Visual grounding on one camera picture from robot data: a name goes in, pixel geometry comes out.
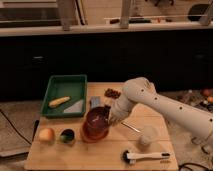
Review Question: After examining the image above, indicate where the wooden table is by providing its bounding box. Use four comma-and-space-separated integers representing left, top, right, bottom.
24, 82, 180, 171

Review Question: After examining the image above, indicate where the bunch of dark grapes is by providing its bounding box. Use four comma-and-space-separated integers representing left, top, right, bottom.
104, 88, 121, 99

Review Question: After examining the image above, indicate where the black cable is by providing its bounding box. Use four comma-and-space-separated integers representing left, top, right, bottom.
0, 108, 33, 146

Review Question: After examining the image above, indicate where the white dish brush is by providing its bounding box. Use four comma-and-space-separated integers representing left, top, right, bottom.
122, 150, 170, 164

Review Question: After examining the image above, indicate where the grey triangular cloth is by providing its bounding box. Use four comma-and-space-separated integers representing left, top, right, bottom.
64, 100, 83, 113

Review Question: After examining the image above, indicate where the metal fork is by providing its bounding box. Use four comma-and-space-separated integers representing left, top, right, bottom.
121, 122, 141, 133

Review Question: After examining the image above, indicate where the yellow corn cob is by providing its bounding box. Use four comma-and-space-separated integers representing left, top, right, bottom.
48, 96, 70, 108

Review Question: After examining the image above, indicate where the green plastic tray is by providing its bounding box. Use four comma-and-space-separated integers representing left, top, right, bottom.
41, 75, 87, 118

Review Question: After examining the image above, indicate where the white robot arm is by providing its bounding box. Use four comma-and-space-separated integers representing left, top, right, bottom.
109, 77, 213, 144

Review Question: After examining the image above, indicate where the apple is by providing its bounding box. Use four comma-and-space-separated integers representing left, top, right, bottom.
38, 128, 55, 143

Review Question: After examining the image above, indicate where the dark brown bowl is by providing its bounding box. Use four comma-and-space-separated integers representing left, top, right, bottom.
86, 107, 109, 136

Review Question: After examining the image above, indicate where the blue sponge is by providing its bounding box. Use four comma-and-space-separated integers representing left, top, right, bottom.
90, 96, 101, 109

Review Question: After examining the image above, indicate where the orange bowl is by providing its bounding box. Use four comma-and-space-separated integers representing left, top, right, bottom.
80, 122, 109, 143

